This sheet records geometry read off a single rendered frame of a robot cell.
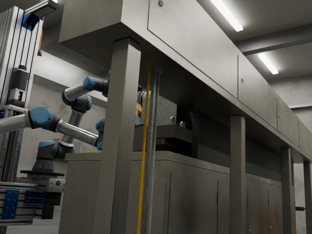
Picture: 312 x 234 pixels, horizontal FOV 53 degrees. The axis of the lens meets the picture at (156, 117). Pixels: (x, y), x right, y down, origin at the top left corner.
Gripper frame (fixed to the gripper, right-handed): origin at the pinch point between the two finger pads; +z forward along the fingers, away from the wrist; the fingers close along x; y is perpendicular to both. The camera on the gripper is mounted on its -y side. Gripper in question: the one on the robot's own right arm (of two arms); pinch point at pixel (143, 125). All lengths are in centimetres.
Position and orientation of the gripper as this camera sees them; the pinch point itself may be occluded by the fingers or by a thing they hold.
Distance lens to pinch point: 175.9
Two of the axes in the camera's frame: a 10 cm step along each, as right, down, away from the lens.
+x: 5.7, 2.4, 7.9
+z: 8.2, -0.8, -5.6
